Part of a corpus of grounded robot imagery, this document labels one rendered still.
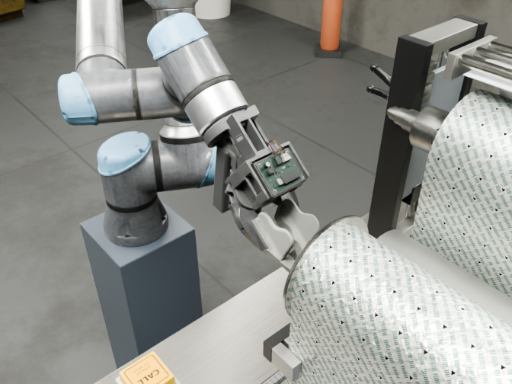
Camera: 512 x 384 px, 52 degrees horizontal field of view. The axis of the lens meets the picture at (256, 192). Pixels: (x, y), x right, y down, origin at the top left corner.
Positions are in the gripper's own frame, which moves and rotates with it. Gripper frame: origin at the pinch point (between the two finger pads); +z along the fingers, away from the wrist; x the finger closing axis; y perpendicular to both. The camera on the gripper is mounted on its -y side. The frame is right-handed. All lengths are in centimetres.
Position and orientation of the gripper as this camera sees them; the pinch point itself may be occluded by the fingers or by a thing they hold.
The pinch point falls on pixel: (297, 263)
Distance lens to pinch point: 68.8
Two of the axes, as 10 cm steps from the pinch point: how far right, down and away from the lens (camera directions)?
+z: 5.0, 8.6, -0.9
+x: 7.6, -3.9, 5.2
